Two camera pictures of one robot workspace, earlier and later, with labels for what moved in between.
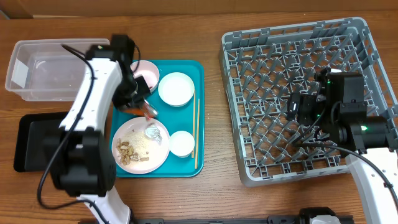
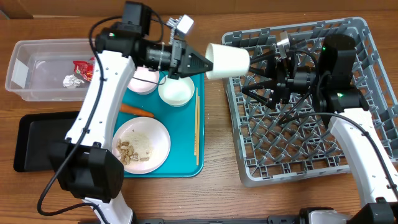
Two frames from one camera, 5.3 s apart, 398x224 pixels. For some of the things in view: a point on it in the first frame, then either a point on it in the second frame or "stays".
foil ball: (153, 132) to (71, 81)
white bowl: (176, 89) stays
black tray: (37, 139) stays
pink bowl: (149, 72) stays
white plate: (140, 146) stays
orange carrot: (135, 111) stays
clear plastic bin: (43, 70) stays
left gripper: (120, 103) to (180, 49)
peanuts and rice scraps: (133, 147) stays
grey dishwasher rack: (262, 68) stays
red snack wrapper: (147, 111) to (86, 68)
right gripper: (307, 106) to (285, 81)
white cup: (181, 143) to (227, 61)
